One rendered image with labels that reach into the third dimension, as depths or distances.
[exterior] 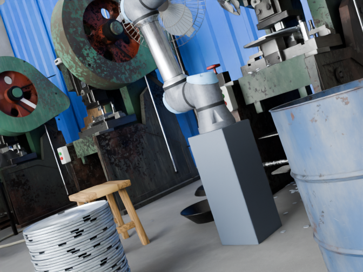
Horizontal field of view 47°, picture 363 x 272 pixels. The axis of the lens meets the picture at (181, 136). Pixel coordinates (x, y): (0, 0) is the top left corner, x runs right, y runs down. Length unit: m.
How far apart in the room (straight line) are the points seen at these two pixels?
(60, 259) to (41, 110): 3.49
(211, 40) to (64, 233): 2.90
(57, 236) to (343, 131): 0.90
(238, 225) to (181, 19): 1.66
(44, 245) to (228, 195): 0.68
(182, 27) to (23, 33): 4.05
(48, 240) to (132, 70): 2.07
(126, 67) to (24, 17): 3.59
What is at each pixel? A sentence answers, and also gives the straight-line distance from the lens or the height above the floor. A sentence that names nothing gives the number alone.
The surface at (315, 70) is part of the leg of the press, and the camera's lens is 1.95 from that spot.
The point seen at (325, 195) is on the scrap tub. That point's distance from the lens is 0.91.
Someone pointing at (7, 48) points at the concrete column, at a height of 2.41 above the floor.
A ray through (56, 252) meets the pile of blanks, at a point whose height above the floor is 0.26.
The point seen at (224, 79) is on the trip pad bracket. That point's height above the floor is 0.66.
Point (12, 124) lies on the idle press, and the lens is 4.57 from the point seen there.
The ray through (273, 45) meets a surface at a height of 0.74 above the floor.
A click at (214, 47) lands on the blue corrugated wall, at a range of 3.98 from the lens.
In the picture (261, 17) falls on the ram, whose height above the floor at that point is 0.91.
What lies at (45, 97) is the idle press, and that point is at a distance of 4.83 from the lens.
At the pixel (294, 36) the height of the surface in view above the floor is 0.75.
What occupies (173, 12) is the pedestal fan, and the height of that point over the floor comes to 1.23.
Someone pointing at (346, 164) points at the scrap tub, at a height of 0.34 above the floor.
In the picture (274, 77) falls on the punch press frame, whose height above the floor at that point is 0.58.
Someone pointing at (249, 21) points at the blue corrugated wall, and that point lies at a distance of 3.75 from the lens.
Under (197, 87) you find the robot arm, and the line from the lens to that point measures 1.62.
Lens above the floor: 0.52
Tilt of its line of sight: 2 degrees down
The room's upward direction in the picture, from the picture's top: 18 degrees counter-clockwise
